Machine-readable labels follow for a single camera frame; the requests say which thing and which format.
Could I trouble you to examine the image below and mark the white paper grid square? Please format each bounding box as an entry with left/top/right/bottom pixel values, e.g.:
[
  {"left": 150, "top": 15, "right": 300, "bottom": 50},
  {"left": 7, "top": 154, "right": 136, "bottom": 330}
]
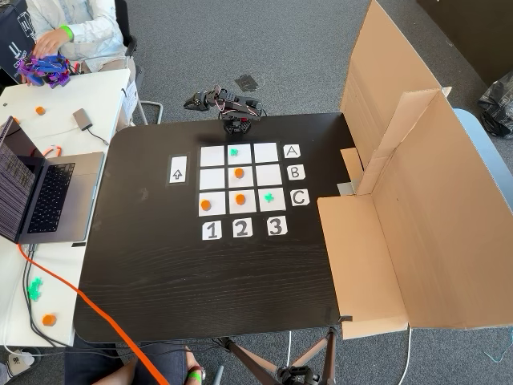
[
  {"left": 253, "top": 143, "right": 279, "bottom": 164},
  {"left": 227, "top": 144, "right": 252, "bottom": 166},
  {"left": 200, "top": 168, "right": 226, "bottom": 191},
  {"left": 200, "top": 145, "right": 225, "bottom": 168},
  {"left": 228, "top": 166, "right": 254, "bottom": 188},
  {"left": 255, "top": 164, "right": 282, "bottom": 187},
  {"left": 258, "top": 188, "right": 286, "bottom": 213},
  {"left": 228, "top": 189, "right": 257, "bottom": 215},
  {"left": 199, "top": 192, "right": 226, "bottom": 217}
]

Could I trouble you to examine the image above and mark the paper label letter C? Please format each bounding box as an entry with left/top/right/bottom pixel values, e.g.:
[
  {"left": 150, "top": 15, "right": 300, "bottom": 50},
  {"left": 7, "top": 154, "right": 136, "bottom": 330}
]
[{"left": 289, "top": 188, "right": 310, "bottom": 208}]

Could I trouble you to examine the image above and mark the brown cardboard screen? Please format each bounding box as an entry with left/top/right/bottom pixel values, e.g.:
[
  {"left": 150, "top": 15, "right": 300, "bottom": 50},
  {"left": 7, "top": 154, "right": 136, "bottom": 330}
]
[{"left": 316, "top": 0, "right": 513, "bottom": 341}]

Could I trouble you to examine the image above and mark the black cable bundle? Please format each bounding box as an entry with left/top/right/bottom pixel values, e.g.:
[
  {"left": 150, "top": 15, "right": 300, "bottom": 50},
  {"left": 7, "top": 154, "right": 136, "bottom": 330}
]
[{"left": 22, "top": 244, "right": 121, "bottom": 358}]

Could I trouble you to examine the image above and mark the gray laptop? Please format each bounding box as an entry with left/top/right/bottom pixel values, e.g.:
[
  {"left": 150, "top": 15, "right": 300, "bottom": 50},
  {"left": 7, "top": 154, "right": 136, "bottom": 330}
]
[{"left": 0, "top": 115, "right": 106, "bottom": 245}]

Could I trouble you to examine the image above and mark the white power adapter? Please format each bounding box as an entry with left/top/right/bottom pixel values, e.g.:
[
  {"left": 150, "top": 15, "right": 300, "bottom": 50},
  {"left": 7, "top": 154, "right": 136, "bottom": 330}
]
[{"left": 0, "top": 346, "right": 37, "bottom": 378}]

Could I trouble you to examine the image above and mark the white printed paper sheet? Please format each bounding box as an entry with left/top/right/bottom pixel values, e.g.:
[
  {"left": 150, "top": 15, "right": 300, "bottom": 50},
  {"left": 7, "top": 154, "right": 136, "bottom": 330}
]
[{"left": 119, "top": 78, "right": 139, "bottom": 117}]

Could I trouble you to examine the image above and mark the thick orange cable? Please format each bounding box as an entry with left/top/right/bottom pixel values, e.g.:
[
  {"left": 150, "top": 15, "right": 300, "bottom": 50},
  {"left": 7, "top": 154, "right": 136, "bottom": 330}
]
[{"left": 18, "top": 242, "right": 172, "bottom": 385}]

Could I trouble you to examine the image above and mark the gray USB hub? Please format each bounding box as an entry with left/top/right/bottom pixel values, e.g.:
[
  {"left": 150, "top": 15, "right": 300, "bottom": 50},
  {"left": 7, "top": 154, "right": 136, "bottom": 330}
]
[{"left": 72, "top": 107, "right": 94, "bottom": 132}]

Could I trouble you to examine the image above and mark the gray hub cable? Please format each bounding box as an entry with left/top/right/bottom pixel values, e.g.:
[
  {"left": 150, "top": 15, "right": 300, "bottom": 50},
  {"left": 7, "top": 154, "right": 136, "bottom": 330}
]
[{"left": 86, "top": 127, "right": 110, "bottom": 146}]

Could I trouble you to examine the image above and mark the dark camera tripod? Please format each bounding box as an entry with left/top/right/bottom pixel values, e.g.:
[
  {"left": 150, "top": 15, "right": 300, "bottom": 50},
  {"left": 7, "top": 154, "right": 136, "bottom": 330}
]
[{"left": 212, "top": 326, "right": 341, "bottom": 385}]

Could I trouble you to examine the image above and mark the person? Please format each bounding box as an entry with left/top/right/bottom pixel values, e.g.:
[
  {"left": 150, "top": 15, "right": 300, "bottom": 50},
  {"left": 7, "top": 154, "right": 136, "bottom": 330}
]
[{"left": 23, "top": 0, "right": 135, "bottom": 75}]

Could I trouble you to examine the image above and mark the purple and blue leader arm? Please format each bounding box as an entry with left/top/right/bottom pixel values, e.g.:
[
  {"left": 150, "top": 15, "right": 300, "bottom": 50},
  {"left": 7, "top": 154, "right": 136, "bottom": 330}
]
[{"left": 15, "top": 55, "right": 73, "bottom": 90}]

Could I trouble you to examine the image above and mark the paper label number 1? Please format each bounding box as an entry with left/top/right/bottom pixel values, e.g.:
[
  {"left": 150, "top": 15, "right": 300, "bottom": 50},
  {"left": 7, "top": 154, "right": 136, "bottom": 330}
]
[{"left": 201, "top": 221, "right": 222, "bottom": 241}]

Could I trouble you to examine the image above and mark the black office chair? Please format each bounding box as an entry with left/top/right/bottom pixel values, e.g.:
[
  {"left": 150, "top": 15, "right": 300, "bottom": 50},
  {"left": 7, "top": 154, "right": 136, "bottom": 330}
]
[{"left": 114, "top": 0, "right": 164, "bottom": 126}]

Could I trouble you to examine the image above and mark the teal string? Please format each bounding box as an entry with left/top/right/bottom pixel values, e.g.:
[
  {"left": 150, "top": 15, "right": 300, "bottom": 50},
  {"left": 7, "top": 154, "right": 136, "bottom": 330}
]
[{"left": 483, "top": 326, "right": 513, "bottom": 364}]

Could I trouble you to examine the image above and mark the gray floor hatch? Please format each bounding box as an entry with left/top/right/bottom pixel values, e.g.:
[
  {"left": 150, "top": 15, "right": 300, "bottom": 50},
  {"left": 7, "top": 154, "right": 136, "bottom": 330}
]
[{"left": 235, "top": 74, "right": 265, "bottom": 92}]

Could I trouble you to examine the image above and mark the paper label number 2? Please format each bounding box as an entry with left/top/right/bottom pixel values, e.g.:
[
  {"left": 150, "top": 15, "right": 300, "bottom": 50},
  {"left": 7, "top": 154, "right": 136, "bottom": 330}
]
[{"left": 232, "top": 218, "right": 253, "bottom": 238}]

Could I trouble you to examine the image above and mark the black plastic bag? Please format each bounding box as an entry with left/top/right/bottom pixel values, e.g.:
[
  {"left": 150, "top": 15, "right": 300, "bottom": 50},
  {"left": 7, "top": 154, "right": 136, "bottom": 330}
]
[{"left": 476, "top": 78, "right": 513, "bottom": 140}]

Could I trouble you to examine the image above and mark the white paper arrow sheet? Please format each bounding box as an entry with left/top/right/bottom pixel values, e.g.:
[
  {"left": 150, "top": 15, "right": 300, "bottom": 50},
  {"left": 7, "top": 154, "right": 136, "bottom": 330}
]
[{"left": 168, "top": 156, "right": 188, "bottom": 184}]

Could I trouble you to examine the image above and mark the dark counter cabinet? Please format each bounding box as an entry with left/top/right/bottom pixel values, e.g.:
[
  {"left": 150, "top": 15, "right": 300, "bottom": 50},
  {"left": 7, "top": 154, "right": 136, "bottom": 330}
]
[{"left": 416, "top": 0, "right": 513, "bottom": 87}]

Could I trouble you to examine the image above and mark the person's hand with green wristband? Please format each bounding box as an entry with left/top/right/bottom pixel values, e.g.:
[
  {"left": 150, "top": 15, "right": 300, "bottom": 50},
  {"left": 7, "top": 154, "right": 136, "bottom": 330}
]
[{"left": 31, "top": 28, "right": 71, "bottom": 59}]

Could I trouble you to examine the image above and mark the paper label number 3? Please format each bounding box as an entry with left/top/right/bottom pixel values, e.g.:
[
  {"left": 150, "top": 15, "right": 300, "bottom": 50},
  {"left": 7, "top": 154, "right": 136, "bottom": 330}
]
[{"left": 267, "top": 216, "right": 288, "bottom": 237}]

